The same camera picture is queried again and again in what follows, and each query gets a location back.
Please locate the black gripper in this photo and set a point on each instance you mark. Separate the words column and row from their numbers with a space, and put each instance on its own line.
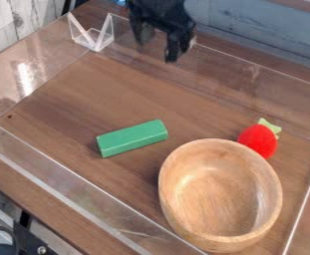
column 165, row 15

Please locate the red toy strawberry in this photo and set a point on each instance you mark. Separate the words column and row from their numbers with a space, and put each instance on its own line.
column 261, row 137

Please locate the green rectangular block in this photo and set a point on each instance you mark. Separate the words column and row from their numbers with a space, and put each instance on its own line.
column 130, row 138

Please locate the wooden bowl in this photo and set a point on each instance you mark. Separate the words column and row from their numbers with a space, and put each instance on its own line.
column 220, row 194

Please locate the black clamp under table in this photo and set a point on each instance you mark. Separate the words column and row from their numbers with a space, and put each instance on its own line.
column 18, row 241

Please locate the clear acrylic corner bracket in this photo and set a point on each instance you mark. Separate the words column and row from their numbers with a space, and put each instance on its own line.
column 93, row 38

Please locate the clear acrylic back wall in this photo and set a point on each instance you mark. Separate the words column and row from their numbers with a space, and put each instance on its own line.
column 247, row 85

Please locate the clear acrylic wall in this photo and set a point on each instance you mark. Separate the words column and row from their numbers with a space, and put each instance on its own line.
column 247, row 85
column 110, row 190

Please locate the clear acrylic front wall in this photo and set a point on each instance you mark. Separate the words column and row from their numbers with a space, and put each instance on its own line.
column 110, row 190

